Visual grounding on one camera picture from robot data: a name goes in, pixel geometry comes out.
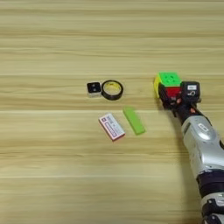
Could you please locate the green rectangular block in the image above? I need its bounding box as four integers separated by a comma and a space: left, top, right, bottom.
122, 106, 147, 136

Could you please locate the pink and white small box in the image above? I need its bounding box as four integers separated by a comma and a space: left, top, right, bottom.
98, 112, 126, 142

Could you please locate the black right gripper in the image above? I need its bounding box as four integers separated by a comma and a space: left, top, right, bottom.
158, 84, 203, 118

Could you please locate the black tape ring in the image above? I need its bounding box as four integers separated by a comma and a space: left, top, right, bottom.
101, 80, 124, 102

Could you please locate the multicoloured puzzle cube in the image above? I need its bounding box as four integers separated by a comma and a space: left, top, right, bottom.
153, 71, 183, 102

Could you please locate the small black and white block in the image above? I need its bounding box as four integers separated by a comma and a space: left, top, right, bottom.
86, 81, 102, 98

